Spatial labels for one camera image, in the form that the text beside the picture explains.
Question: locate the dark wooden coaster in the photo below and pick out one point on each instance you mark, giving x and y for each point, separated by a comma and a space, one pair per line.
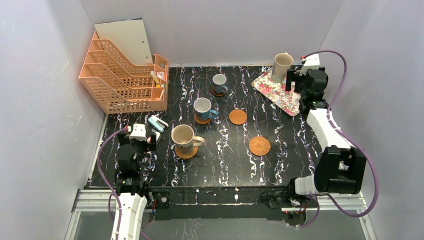
216, 94

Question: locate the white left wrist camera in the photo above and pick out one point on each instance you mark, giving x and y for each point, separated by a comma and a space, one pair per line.
138, 132

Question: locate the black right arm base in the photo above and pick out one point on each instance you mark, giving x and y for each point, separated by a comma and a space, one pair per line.
296, 216

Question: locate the woven rattan coaster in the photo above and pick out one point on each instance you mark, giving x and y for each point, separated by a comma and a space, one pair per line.
259, 146
186, 155

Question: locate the floral tray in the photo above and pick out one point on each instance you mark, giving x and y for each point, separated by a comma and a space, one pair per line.
288, 101

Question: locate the large beige floral mug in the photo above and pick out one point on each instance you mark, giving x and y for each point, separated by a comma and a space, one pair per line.
185, 138

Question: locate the light wooden coaster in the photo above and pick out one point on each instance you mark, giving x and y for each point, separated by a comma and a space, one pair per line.
200, 121
238, 117

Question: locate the white board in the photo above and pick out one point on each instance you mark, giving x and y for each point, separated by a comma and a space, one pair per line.
130, 37

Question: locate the blue patterned mug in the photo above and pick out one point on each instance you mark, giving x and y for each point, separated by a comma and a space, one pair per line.
203, 109

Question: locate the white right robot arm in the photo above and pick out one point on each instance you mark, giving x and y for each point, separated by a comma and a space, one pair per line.
341, 166

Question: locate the light blue stapler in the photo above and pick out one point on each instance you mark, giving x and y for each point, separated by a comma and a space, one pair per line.
157, 123

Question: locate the orange plastic file organizer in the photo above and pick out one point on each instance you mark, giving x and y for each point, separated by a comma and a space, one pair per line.
118, 85

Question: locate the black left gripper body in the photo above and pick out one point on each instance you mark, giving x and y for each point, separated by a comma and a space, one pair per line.
147, 144

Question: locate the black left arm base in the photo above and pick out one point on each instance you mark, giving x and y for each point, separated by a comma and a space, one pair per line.
156, 200

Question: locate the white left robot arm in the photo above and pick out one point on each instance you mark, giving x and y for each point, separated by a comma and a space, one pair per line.
130, 187

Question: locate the small grey mug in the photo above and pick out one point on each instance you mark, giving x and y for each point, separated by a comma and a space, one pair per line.
220, 84

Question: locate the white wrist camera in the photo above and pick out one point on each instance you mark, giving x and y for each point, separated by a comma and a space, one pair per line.
311, 62
138, 132

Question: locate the white and pink stapler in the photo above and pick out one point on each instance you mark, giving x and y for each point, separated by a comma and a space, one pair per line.
158, 136

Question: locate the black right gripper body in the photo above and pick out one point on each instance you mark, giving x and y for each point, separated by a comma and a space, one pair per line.
295, 79

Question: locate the tall beige mug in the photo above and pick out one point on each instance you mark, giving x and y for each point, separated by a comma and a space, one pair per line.
282, 63

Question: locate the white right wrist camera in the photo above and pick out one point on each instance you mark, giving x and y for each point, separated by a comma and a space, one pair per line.
311, 62

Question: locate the aluminium frame rail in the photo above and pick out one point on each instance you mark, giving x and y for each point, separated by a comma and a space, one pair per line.
217, 203

